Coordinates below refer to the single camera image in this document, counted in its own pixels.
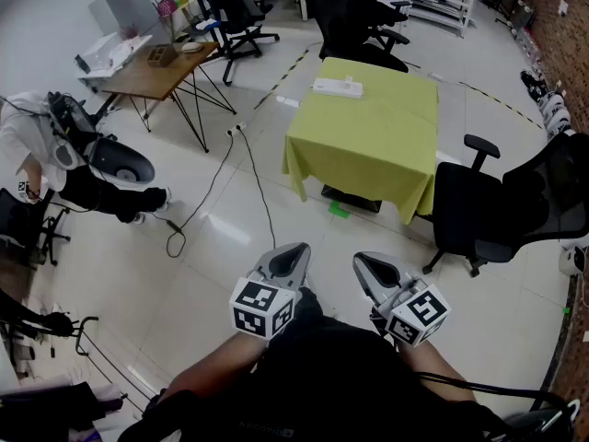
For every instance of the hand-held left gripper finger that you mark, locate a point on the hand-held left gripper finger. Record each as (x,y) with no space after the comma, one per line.
(303,267)
(266,259)

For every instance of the row of white black gear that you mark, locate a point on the row of white black gear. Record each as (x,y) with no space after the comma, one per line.
(554,108)

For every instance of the table with green tablecloth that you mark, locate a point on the table with green tablecloth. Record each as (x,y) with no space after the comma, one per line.
(368,141)

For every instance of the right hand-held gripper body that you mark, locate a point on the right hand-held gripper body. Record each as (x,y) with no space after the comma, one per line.
(416,316)

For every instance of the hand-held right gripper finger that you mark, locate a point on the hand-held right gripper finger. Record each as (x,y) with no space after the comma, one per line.
(398,270)
(369,288)

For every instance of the wooden organizer box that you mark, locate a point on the wooden organizer box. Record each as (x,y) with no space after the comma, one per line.
(161,55)

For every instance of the white power strip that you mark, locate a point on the white power strip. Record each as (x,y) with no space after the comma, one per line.
(333,89)

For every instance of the white floor socket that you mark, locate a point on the white floor socket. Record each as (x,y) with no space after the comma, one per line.
(235,129)

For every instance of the green floor tape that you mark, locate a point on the green floor tape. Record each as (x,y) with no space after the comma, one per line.
(339,210)

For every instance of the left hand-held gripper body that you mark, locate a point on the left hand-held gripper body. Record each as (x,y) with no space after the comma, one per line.
(262,309)

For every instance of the person's right forearm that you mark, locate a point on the person's right forearm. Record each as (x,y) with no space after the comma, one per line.
(432,371)

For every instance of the black table base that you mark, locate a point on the black table base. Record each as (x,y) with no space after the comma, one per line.
(352,201)

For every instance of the white paper sheet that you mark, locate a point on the white paper sheet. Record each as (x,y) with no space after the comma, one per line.
(562,6)

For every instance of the person's left forearm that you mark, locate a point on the person's left forearm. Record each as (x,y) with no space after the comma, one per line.
(216,362)

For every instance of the pink dotted bag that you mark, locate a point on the pink dotted bag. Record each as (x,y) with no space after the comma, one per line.
(166,7)

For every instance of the white open box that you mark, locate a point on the white open box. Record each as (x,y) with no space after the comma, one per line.
(108,53)

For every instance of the person's black clothing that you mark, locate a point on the person's black clothing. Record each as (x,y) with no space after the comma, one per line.
(331,375)

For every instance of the beige round dish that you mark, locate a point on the beige round dish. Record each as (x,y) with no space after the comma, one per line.
(192,47)

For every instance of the black mesh office chair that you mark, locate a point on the black mesh office chair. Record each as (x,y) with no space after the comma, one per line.
(497,210)

